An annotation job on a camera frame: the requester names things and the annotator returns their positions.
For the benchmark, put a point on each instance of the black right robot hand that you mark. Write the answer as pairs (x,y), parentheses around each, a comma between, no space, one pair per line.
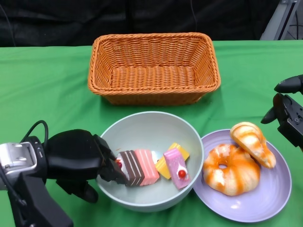
(288,118)

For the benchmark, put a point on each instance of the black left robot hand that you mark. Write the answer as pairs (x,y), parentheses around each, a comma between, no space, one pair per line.
(71,156)

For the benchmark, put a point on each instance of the round orange bun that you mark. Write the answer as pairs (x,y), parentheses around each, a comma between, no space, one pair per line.
(253,142)

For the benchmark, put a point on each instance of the pale grey-green bowl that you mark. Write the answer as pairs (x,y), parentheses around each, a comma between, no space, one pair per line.
(146,132)

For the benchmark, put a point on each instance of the orange white twisted bread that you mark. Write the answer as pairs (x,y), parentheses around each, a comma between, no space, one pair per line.
(236,179)

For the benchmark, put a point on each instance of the chocolate pink layered cake slice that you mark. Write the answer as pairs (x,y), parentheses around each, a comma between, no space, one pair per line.
(137,168)

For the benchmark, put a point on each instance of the yellow cake slice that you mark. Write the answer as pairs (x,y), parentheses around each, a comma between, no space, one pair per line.
(163,169)

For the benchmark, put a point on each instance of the lavender plate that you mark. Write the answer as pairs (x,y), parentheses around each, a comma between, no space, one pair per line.
(248,208)

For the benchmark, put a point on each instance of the pink cake slice with cherry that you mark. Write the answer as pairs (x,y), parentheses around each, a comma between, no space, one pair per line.
(176,165)

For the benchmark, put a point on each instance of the orange wicker basket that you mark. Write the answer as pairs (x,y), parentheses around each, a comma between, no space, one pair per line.
(154,71)

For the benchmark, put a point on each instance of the black cloth backdrop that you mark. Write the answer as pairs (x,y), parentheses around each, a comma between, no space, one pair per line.
(71,21)

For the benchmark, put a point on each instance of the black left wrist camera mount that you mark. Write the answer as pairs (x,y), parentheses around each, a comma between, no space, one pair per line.
(38,203)

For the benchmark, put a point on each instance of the grey aluminium frame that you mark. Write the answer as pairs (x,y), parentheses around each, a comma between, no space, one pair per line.
(277,21)

